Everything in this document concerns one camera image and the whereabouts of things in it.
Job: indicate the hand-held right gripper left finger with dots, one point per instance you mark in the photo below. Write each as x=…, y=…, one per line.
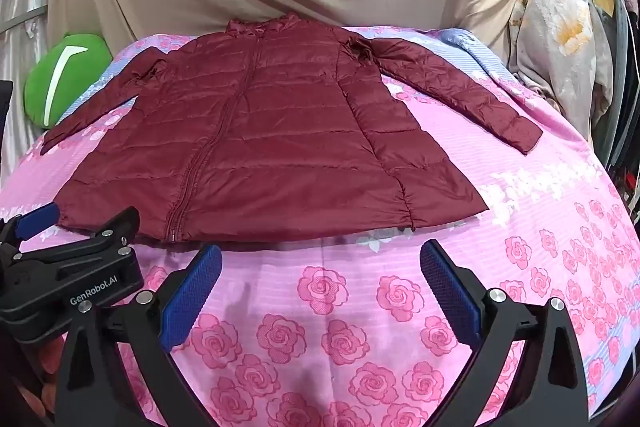
x=192, y=297

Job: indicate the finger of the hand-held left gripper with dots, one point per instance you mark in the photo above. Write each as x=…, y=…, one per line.
x=37, y=217
x=112, y=227

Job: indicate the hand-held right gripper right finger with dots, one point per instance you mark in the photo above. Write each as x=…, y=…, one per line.
x=450, y=294

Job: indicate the maroon puffer jacket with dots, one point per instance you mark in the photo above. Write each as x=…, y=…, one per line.
x=280, y=132

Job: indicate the pink rose-print bedsheet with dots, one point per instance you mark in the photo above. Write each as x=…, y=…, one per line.
x=350, y=297

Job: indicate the green cushion with white stripe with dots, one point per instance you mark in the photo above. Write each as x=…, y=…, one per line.
x=85, y=72

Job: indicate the white satin curtain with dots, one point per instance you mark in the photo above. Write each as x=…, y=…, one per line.
x=20, y=57

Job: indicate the pale floral hanging cloth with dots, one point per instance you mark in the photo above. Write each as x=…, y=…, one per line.
x=555, y=57

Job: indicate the grey metal bar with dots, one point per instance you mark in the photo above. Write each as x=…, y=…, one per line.
x=620, y=72

